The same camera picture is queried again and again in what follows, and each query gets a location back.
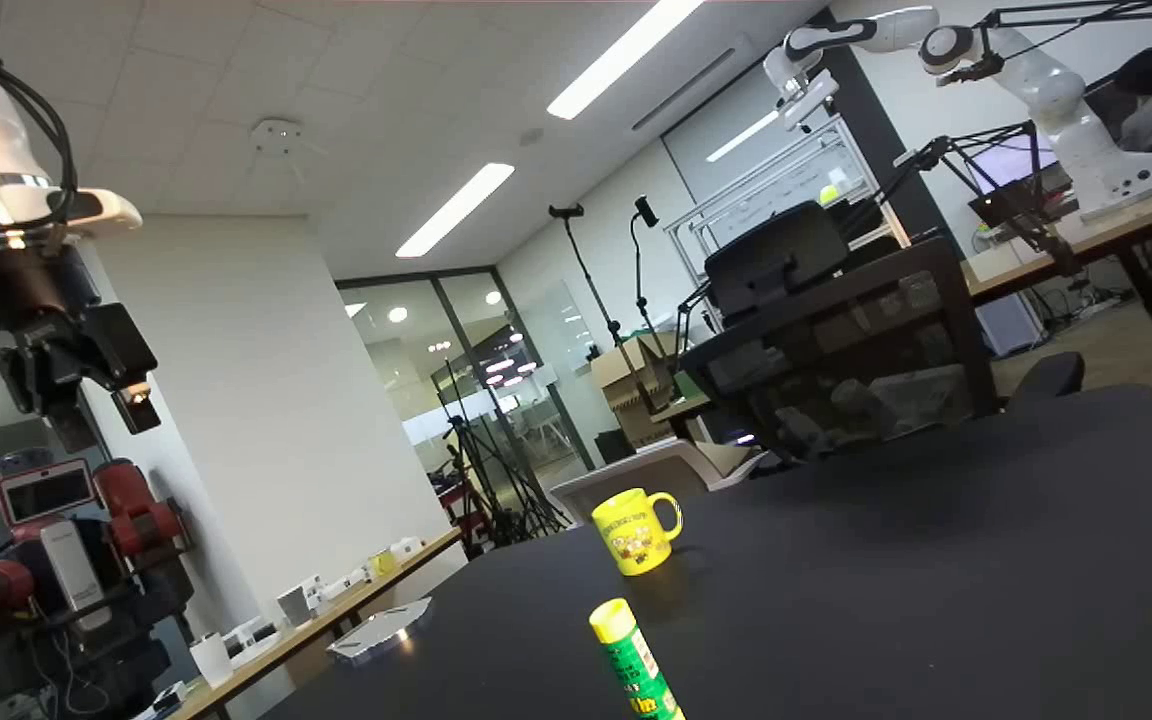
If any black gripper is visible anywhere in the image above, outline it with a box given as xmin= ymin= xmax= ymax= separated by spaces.
xmin=0 ymin=245 xmax=160 ymax=449

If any yellow green glue stick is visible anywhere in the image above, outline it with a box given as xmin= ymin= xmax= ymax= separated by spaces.
xmin=587 ymin=596 xmax=684 ymax=720

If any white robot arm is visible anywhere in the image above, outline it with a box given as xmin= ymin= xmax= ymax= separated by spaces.
xmin=0 ymin=60 xmax=160 ymax=449

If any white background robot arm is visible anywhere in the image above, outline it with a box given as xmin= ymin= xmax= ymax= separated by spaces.
xmin=764 ymin=6 xmax=1152 ymax=222

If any yellow mug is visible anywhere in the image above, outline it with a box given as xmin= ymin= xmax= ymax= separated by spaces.
xmin=592 ymin=487 xmax=684 ymax=576

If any red black humanoid robot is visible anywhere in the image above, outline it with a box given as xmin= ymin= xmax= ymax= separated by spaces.
xmin=0 ymin=453 xmax=191 ymax=720

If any long wooden side table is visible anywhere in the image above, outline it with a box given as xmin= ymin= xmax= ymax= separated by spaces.
xmin=171 ymin=528 xmax=462 ymax=720

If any white paper tray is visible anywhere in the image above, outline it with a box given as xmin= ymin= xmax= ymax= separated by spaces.
xmin=330 ymin=599 xmax=432 ymax=660

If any black tripod stand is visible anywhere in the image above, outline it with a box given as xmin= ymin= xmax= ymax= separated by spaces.
xmin=549 ymin=205 xmax=655 ymax=416

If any black wire mesh cart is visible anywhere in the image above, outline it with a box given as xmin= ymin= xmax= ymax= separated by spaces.
xmin=682 ymin=245 xmax=996 ymax=459

